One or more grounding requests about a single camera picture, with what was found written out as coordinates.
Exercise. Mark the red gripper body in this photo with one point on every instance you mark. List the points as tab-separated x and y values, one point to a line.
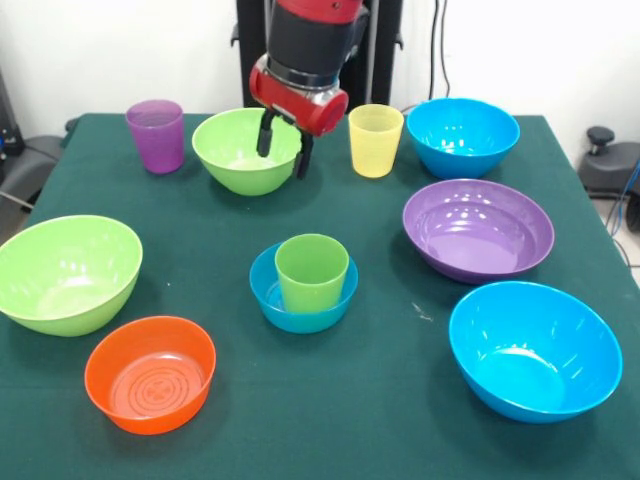
300	107

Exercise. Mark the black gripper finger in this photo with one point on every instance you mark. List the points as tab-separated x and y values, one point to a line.
265	140
303	162

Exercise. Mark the green plastic bowl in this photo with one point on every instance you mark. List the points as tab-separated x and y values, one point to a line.
235	170
65	295

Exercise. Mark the green plastic cup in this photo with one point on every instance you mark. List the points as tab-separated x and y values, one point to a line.
310	290

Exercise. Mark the small blue plastic bowl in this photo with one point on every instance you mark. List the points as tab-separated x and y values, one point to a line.
300	322

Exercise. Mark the small orange plastic bowl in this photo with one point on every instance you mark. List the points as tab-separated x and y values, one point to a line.
150	410

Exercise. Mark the yellow plastic cup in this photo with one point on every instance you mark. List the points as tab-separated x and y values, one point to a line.
372	150

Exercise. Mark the purple plastic cup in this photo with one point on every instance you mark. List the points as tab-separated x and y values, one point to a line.
160	145

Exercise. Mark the purple plastic bowl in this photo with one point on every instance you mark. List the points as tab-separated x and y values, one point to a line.
475	240

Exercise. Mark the grey wheeled base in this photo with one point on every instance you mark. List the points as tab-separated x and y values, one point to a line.
30	170

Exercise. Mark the black equipment casing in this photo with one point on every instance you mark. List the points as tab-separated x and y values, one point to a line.
7	140

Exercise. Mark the dark green tablecloth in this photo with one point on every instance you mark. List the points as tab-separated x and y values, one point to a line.
350	440

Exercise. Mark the grey base with black knob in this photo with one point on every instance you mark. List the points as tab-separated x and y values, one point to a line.
615	170

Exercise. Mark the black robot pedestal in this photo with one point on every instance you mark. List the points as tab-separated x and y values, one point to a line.
385	60

